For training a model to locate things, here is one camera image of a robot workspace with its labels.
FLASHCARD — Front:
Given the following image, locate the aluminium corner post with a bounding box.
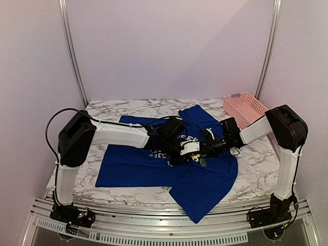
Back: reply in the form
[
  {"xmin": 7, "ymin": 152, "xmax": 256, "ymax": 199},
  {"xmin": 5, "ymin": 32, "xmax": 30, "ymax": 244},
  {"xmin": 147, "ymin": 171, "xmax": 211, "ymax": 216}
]
[
  {"xmin": 58, "ymin": 0, "xmax": 89, "ymax": 107},
  {"xmin": 255, "ymin": 0, "xmax": 282, "ymax": 100}
]

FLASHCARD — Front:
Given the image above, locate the pink perforated plastic basket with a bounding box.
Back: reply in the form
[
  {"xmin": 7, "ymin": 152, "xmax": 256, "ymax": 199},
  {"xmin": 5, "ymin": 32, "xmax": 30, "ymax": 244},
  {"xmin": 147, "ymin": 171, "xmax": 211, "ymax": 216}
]
[{"xmin": 223, "ymin": 92, "xmax": 268, "ymax": 129}]

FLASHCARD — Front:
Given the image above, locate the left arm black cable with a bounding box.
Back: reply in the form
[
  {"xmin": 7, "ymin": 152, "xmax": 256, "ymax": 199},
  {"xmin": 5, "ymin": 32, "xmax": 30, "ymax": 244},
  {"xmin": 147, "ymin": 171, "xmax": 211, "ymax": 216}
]
[{"xmin": 44, "ymin": 107, "xmax": 206, "ymax": 165}]

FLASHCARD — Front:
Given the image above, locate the right aluminium corner post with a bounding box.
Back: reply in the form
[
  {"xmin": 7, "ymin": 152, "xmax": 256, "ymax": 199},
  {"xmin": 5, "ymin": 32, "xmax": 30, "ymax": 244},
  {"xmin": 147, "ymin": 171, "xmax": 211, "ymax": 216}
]
[{"xmin": 255, "ymin": 0, "xmax": 282, "ymax": 100}]

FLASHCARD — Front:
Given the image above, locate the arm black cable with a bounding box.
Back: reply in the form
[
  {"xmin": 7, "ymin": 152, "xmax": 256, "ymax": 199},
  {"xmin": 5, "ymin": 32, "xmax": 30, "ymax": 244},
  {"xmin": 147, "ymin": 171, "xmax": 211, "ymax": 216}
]
[
  {"xmin": 228, "ymin": 146, "xmax": 303, "ymax": 206},
  {"xmin": 44, "ymin": 107, "xmax": 206, "ymax": 165}
]

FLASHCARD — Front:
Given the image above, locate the aluminium front rail frame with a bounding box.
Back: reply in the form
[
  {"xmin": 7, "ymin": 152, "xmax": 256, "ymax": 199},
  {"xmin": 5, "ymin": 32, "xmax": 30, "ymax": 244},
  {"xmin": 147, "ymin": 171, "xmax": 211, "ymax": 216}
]
[{"xmin": 21, "ymin": 198, "xmax": 320, "ymax": 245}]

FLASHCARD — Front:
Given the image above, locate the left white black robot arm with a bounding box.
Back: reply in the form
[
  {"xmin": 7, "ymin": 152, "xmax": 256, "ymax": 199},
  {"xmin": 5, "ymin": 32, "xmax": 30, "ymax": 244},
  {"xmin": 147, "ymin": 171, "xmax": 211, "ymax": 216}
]
[{"xmin": 54, "ymin": 110, "xmax": 199, "ymax": 222}]

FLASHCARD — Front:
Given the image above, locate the silver round brooch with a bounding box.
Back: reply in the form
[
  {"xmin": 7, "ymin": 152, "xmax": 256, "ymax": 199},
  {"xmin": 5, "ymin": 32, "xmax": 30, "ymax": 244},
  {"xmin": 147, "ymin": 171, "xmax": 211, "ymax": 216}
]
[{"xmin": 199, "ymin": 158, "xmax": 207, "ymax": 167}]

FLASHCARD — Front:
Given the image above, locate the left aluminium corner post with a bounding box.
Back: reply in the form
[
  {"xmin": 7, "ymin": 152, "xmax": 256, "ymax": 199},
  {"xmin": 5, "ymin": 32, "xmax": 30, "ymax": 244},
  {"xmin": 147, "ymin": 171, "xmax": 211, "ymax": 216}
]
[{"xmin": 58, "ymin": 0, "xmax": 89, "ymax": 107}]

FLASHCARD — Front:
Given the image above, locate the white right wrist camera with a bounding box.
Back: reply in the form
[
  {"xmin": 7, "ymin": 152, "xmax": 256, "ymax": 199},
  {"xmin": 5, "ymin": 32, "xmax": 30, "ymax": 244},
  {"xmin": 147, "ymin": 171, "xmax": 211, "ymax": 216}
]
[{"xmin": 201, "ymin": 129, "xmax": 215, "ymax": 140}]

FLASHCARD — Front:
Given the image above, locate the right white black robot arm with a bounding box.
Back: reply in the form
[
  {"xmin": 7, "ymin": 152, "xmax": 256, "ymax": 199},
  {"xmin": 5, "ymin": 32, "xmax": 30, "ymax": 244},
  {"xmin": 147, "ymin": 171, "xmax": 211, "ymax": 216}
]
[{"xmin": 199, "ymin": 105, "xmax": 309, "ymax": 201}]

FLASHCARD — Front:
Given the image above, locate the blue printed t-shirt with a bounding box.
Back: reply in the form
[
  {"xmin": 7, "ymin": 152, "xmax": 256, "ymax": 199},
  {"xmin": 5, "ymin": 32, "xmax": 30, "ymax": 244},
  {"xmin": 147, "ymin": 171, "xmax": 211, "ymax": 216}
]
[{"xmin": 95, "ymin": 104, "xmax": 239, "ymax": 224}]

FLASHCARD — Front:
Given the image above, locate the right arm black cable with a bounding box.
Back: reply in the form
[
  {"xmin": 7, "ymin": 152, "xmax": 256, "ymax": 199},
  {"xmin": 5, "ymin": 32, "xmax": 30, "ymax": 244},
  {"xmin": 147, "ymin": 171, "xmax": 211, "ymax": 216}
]
[{"xmin": 228, "ymin": 146, "xmax": 303, "ymax": 206}]

